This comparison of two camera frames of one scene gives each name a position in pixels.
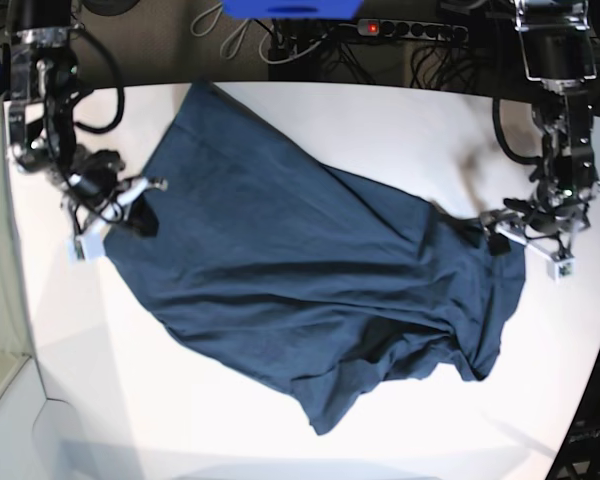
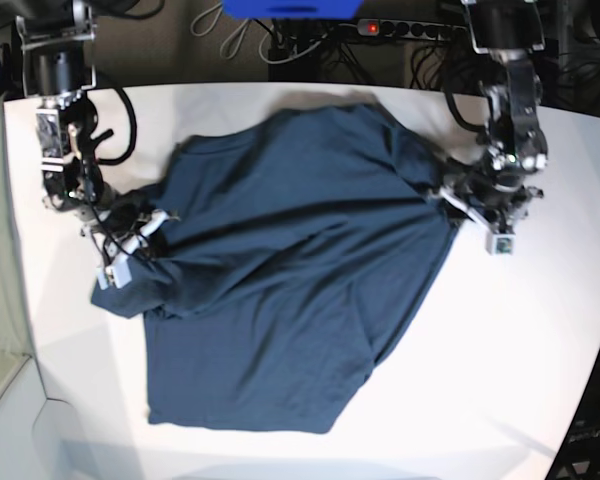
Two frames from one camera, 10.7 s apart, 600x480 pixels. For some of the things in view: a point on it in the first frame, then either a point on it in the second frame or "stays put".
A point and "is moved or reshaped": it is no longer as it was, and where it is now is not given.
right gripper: [544, 219] → [495, 207]
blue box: [293, 9] stays put
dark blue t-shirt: [314, 276] is moved or reshaped
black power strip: [388, 27] stays put
